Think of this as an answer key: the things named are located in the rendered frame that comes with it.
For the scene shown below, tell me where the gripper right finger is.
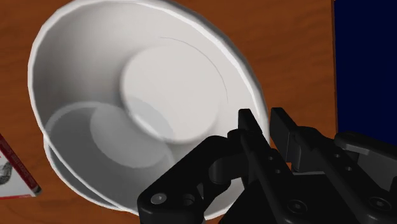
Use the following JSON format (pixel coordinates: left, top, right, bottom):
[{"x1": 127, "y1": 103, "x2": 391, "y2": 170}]
[{"x1": 269, "y1": 106, "x2": 397, "y2": 224}]

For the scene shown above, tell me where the white book with red spine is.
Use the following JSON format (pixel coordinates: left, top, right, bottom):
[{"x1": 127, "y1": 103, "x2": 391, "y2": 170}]
[{"x1": 0, "y1": 133, "x2": 43, "y2": 200}]

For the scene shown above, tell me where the white bowl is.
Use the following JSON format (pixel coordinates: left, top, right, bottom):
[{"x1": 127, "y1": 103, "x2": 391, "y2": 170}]
[{"x1": 27, "y1": 0, "x2": 270, "y2": 220}]

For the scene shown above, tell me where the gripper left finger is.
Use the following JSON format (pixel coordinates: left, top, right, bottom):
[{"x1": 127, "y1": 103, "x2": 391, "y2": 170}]
[{"x1": 137, "y1": 108, "x2": 315, "y2": 224}]

